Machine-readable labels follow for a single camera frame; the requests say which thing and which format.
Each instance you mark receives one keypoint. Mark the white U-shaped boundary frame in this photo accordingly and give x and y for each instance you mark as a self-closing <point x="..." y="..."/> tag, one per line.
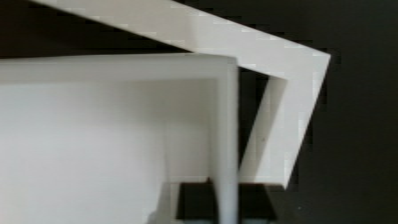
<point x="199" y="32"/>

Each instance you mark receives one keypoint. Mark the white drawer cabinet box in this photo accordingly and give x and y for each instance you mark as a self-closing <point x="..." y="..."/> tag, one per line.
<point x="117" y="128"/>

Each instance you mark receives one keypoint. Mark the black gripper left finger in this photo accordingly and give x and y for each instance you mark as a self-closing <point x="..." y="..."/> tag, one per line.
<point x="197" y="205"/>

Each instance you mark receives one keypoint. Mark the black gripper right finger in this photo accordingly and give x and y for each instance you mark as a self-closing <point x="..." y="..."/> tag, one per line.
<point x="255" y="212"/>

